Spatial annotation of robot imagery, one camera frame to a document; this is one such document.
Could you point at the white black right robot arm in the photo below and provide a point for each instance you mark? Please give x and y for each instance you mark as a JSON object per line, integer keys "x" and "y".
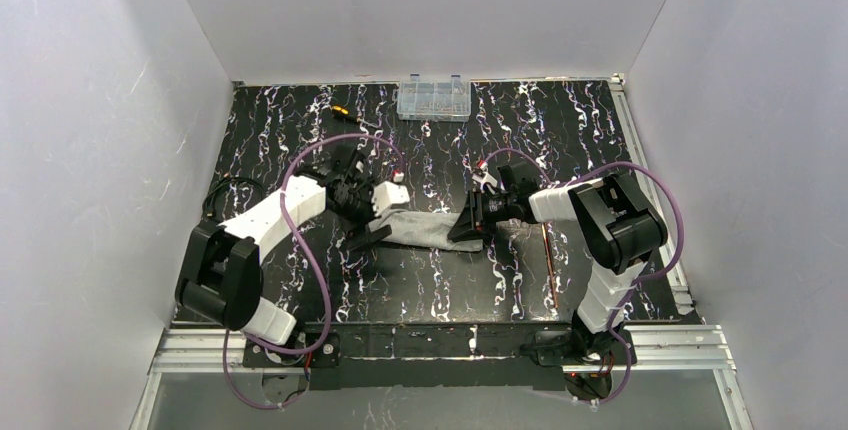
{"x": 621, "y": 229}

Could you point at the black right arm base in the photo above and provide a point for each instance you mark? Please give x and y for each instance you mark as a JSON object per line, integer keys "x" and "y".
{"x": 576, "y": 345}

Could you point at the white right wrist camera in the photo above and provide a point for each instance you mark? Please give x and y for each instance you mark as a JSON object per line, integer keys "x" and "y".
{"x": 485, "y": 182}

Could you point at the clear plastic compartment box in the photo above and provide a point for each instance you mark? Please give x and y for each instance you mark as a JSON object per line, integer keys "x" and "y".
{"x": 420, "y": 99}

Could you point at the grey cloth napkin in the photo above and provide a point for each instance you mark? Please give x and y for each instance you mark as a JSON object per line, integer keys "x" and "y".
{"x": 423, "y": 230}

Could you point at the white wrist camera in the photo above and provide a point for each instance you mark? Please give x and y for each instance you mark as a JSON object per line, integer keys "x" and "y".
{"x": 485, "y": 182}
{"x": 388, "y": 195}

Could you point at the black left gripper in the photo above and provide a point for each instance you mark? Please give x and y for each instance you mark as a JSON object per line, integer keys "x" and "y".
{"x": 361, "y": 216}

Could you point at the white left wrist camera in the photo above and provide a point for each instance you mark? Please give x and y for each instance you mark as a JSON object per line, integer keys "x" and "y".
{"x": 388, "y": 195}

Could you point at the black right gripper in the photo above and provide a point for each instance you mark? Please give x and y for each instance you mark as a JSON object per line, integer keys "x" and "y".
{"x": 480, "y": 213}

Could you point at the black copper spoon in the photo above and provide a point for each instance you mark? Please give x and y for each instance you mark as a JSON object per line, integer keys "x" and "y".
{"x": 551, "y": 271}

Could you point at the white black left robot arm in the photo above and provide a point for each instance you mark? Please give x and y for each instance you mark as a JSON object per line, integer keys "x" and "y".
{"x": 221, "y": 277}

